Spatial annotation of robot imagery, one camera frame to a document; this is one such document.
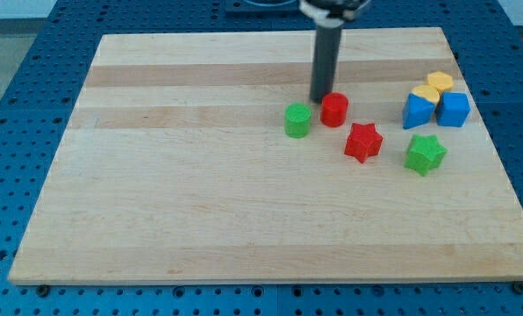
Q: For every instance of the robot arm flange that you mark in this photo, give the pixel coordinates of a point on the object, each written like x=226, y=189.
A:
x=333, y=13

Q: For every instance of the yellow hexagon block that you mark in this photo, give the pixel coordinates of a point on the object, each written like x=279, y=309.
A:
x=443, y=82

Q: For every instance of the green cylinder block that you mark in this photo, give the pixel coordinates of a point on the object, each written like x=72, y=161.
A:
x=297, y=120

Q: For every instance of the wooden board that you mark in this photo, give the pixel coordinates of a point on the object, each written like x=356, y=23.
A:
x=174, y=168

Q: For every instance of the red cylinder block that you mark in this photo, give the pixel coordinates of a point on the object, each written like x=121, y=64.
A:
x=334, y=109

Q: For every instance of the red star block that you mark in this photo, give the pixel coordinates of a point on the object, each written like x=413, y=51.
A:
x=363, y=141

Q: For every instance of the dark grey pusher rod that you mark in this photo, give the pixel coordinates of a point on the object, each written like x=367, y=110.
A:
x=324, y=61

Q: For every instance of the blue triangular block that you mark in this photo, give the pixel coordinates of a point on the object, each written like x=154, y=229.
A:
x=417, y=111

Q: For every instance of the green star block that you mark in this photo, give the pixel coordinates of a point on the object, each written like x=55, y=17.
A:
x=424, y=153

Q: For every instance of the yellow semicircle block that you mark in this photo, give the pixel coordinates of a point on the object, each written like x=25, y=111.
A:
x=428, y=92

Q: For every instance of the blue cube block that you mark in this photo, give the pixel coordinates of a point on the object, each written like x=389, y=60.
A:
x=453, y=109

